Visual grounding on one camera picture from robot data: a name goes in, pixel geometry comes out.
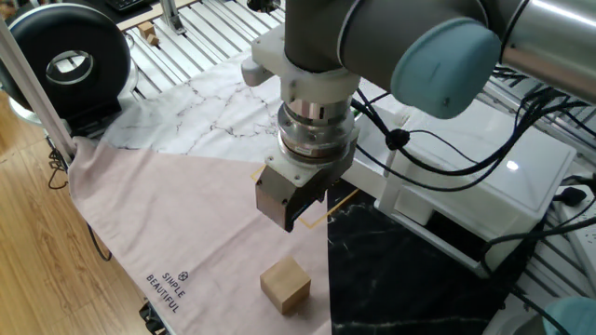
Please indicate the light wooden desk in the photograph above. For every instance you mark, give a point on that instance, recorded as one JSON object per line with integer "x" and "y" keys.
{"x": 130, "y": 21}

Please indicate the small wooden block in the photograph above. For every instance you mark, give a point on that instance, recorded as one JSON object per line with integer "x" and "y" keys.
{"x": 146, "y": 29}
{"x": 153, "y": 40}

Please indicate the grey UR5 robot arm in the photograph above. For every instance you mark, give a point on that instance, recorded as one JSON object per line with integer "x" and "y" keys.
{"x": 372, "y": 37}

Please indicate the marble pink black tablecloth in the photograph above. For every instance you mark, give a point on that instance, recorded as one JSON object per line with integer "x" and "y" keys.
{"x": 186, "y": 209}

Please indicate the white gripper adapter plate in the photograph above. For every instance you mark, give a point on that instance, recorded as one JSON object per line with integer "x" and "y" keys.
{"x": 284, "y": 170}

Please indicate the white drawer with black knob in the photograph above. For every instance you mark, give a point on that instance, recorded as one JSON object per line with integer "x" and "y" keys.
{"x": 365, "y": 137}

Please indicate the silver Schunk gripper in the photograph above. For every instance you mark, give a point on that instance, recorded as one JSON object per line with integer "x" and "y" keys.
{"x": 272, "y": 205}

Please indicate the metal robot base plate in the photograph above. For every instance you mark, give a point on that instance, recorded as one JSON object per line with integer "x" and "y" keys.
{"x": 512, "y": 321}

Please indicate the white plastic drawer cabinet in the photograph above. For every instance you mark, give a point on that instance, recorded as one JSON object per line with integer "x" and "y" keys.
{"x": 465, "y": 153}

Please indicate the light wooden cube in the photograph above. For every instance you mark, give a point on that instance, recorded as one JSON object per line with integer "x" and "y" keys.
{"x": 284, "y": 286}

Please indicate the black power plug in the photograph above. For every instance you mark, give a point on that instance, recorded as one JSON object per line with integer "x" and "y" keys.
{"x": 570, "y": 195}

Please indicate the black keyboard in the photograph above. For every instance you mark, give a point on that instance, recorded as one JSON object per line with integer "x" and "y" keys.
{"x": 125, "y": 4}

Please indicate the white vented wrist mount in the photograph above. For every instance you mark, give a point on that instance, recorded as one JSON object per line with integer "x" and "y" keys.
{"x": 321, "y": 88}

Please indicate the white power strip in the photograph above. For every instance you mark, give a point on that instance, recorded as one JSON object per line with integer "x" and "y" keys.
{"x": 584, "y": 232}

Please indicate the black bracket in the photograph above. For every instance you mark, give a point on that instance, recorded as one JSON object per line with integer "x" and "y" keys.
{"x": 153, "y": 321}

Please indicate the metal bracket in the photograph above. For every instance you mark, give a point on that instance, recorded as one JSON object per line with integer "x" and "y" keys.
{"x": 172, "y": 18}

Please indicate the aluminium frame post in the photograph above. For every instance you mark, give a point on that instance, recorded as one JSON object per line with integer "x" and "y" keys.
{"x": 39, "y": 93}

